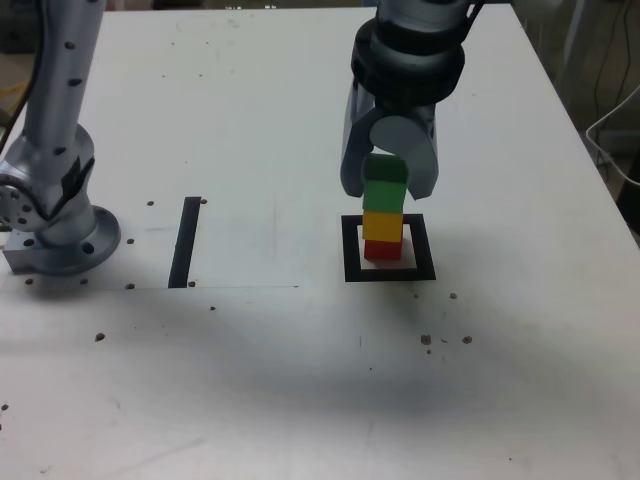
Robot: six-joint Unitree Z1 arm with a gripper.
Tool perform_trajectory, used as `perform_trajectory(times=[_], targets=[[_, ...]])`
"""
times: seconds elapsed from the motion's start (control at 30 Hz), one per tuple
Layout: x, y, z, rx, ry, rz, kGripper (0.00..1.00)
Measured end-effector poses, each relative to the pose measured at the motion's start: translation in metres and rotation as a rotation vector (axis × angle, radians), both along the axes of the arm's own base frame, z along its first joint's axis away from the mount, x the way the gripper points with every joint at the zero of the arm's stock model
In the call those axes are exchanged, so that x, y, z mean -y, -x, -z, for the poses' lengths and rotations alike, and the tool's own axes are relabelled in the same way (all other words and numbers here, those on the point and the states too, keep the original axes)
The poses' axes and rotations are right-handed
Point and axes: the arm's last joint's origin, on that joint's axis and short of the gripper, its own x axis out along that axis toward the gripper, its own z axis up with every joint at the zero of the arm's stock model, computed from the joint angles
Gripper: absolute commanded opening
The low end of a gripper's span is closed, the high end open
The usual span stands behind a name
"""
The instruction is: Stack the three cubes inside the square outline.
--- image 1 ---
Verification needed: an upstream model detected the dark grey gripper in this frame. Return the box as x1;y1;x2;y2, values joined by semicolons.
339;82;441;203

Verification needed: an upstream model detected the green cube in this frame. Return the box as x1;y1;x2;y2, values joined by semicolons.
361;154;410;214

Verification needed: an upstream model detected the yellow cube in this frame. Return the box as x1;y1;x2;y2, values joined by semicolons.
361;209;403;244

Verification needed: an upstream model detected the red cube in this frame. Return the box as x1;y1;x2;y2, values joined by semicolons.
363;239;403;262

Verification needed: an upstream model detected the black tape square outline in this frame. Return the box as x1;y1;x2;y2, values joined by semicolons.
341;213;437;284

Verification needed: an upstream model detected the black tape strip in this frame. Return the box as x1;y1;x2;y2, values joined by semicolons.
167;196;203;290

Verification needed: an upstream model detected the white cable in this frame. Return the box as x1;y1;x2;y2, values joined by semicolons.
584;84;640;189

